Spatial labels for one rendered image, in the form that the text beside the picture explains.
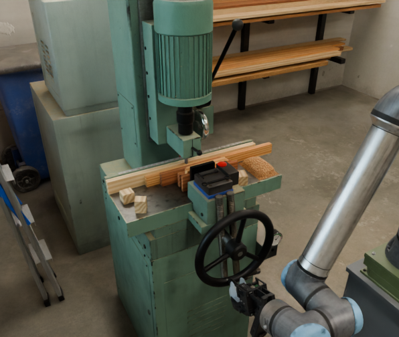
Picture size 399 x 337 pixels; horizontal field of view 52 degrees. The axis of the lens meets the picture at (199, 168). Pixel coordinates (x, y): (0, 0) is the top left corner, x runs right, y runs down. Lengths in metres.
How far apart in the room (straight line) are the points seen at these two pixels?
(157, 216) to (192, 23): 0.59
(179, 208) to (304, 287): 0.46
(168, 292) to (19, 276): 1.21
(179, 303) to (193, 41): 0.95
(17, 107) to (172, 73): 1.86
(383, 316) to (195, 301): 0.69
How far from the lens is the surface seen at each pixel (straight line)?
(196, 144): 1.38
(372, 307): 1.73
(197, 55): 1.24
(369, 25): 5.11
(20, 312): 2.36
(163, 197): 1.37
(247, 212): 1.22
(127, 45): 1.46
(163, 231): 1.35
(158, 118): 1.44
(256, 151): 1.61
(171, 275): 1.50
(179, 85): 1.25
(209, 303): 1.71
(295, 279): 1.17
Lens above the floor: 1.68
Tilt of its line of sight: 31 degrees down
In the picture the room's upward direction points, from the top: straight up
